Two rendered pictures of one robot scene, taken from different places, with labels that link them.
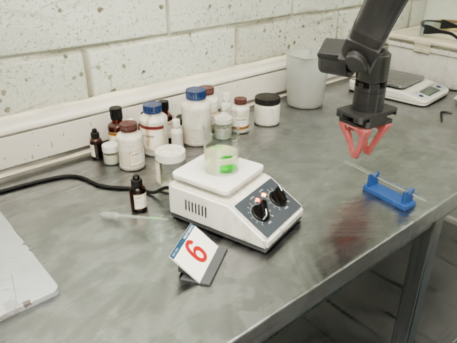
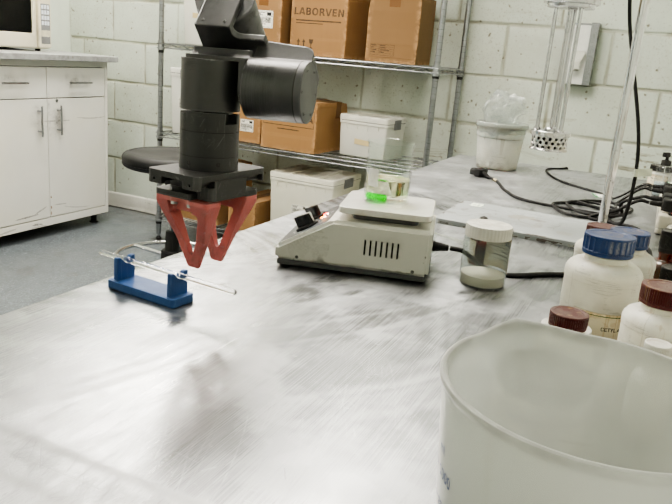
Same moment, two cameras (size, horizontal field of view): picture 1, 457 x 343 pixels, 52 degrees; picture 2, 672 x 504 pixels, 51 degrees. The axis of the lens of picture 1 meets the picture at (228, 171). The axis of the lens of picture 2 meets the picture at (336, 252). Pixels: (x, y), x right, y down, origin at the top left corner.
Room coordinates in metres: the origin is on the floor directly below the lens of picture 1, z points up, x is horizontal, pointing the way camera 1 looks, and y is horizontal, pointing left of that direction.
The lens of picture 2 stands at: (1.52, -0.45, 1.03)
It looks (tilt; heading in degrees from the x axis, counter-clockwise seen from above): 16 degrees down; 154
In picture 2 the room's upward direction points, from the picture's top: 5 degrees clockwise
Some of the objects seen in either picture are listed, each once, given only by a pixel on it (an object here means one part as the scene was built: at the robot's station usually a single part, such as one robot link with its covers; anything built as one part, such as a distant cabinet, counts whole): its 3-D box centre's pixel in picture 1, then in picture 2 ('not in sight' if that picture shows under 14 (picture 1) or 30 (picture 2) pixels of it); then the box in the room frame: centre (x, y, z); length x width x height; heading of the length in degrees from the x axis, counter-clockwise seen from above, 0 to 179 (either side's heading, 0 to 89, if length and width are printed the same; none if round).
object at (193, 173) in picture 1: (218, 171); (389, 205); (0.72, 0.02, 0.83); 0.12 x 0.12 x 0.01; 55
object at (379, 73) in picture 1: (370, 65); (217, 85); (0.85, -0.26, 0.98); 0.07 x 0.06 x 0.07; 51
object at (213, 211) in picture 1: (230, 197); (366, 234); (0.71, 0.00, 0.79); 0.22 x 0.13 x 0.08; 55
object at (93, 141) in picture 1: (96, 142); not in sight; (0.96, 0.29, 0.79); 0.03 x 0.03 x 0.07
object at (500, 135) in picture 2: not in sight; (501, 129); (-0.05, 0.79, 0.86); 0.14 x 0.14 x 0.21
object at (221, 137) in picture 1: (220, 149); (388, 173); (0.72, 0.01, 0.88); 0.07 x 0.06 x 0.08; 151
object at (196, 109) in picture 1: (196, 116); (598, 298); (1.05, 0.08, 0.81); 0.07 x 0.07 x 0.13
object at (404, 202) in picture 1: (389, 189); (150, 279); (0.77, -0.30, 0.77); 0.10 x 0.03 x 0.04; 34
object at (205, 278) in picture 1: (199, 252); not in sight; (0.57, 0.04, 0.77); 0.09 x 0.06 x 0.04; 164
